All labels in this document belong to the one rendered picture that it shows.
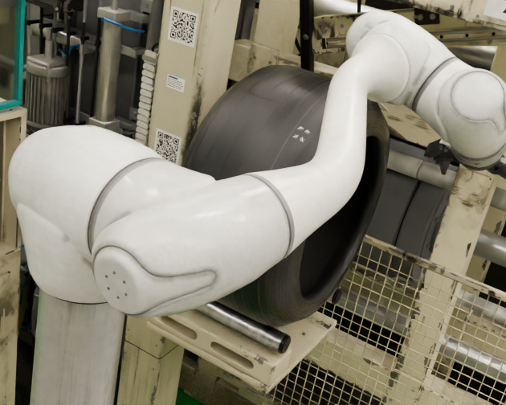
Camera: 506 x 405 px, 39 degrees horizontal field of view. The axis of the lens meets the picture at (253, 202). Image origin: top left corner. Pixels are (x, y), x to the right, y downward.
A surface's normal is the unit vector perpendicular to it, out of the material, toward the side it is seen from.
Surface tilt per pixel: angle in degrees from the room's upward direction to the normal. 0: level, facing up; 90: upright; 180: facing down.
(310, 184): 35
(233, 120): 44
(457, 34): 90
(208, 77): 90
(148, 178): 16
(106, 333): 86
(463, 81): 52
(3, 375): 90
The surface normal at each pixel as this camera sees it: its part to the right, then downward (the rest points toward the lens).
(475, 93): -0.32, -0.18
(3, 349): 0.84, 0.36
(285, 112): -0.11, -0.62
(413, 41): 0.26, -0.55
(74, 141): -0.18, -0.77
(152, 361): -0.52, 0.29
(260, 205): 0.59, -0.48
